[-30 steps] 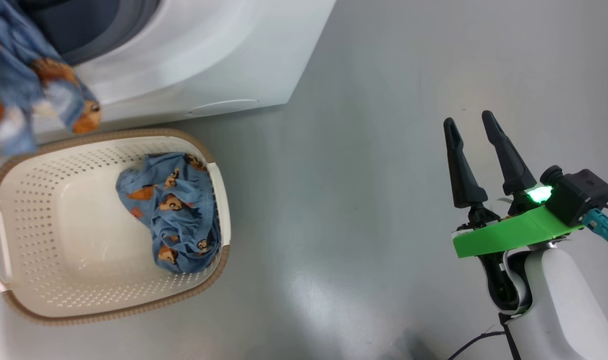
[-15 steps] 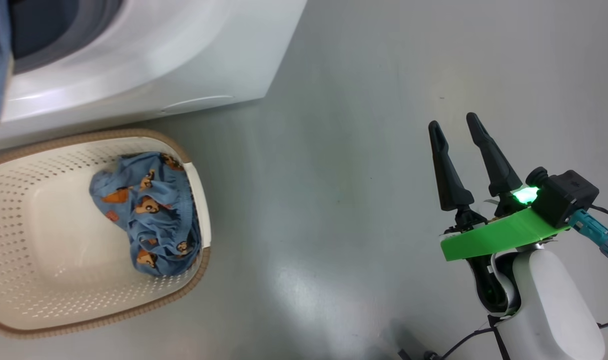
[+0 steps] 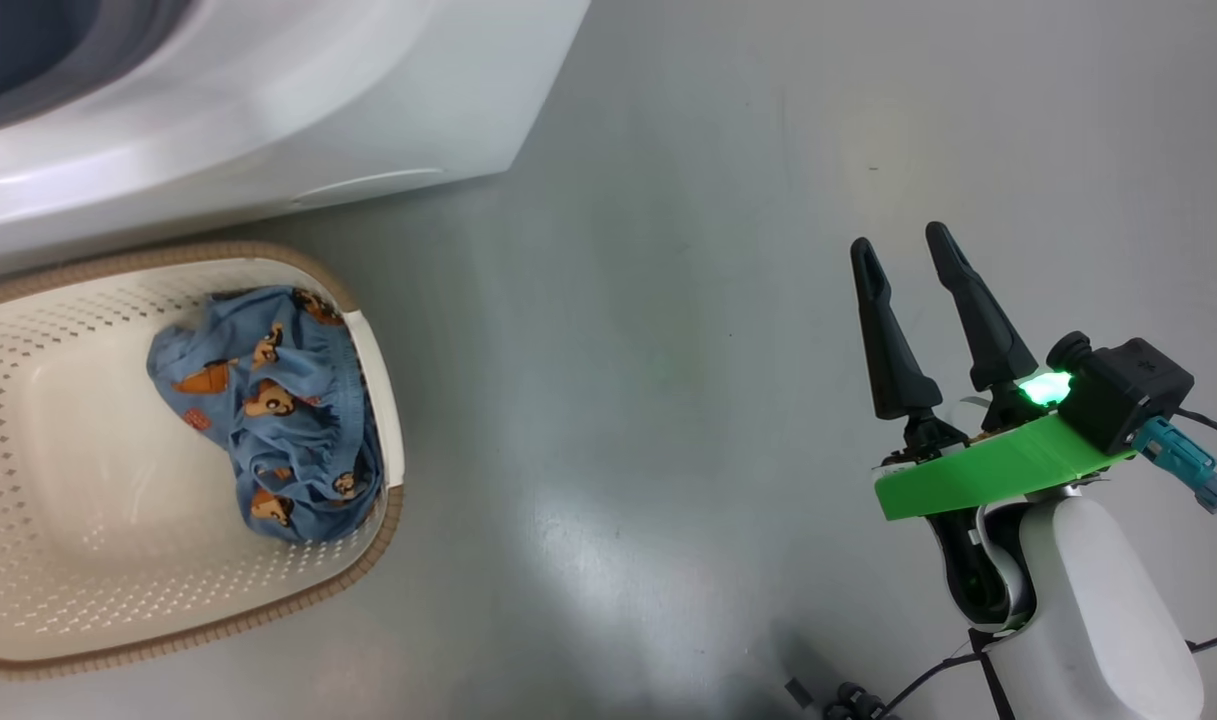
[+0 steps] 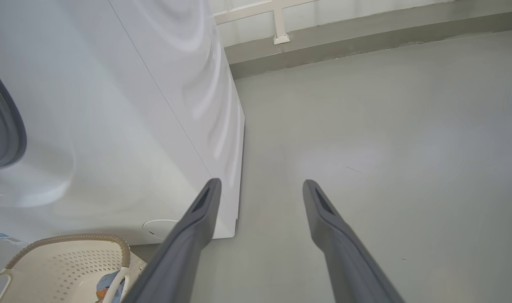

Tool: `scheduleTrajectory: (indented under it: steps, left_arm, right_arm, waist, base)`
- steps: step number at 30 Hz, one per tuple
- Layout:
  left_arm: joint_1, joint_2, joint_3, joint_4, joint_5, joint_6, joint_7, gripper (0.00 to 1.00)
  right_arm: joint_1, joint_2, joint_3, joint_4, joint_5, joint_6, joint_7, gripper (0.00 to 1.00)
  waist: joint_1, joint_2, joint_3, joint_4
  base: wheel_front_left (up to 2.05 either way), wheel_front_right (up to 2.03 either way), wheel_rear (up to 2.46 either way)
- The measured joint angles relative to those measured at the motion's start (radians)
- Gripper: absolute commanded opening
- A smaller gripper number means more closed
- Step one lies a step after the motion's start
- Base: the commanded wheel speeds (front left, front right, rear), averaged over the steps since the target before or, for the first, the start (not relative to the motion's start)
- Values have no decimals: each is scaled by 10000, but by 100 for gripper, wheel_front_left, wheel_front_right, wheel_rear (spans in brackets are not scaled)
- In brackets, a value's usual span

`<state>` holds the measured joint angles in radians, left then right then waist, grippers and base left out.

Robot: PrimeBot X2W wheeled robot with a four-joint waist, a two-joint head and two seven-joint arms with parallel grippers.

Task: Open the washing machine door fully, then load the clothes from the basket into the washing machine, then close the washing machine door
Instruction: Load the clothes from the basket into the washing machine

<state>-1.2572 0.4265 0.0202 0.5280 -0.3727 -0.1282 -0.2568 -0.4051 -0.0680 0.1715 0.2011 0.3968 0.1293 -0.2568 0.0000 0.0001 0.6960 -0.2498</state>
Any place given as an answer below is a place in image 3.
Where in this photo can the white front-load washing machine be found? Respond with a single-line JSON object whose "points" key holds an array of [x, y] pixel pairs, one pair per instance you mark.
{"points": [[268, 100]]}

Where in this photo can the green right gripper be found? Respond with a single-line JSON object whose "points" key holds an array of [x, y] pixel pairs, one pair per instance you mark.
{"points": [[988, 465]]}

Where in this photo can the blue printed elastic-waist pants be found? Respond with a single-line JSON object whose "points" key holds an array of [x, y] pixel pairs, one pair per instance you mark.
{"points": [[288, 430]]}

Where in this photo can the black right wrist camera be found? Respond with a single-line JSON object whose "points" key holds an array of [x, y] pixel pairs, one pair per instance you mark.
{"points": [[1128, 385]]}

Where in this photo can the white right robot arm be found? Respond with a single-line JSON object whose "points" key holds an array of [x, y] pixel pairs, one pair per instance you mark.
{"points": [[1108, 620]]}

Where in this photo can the round white filter cover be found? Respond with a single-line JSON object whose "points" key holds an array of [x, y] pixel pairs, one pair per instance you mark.
{"points": [[368, 188]]}

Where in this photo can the cream perforated laundry basket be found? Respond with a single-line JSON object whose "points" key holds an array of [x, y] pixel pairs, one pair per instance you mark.
{"points": [[88, 480]]}

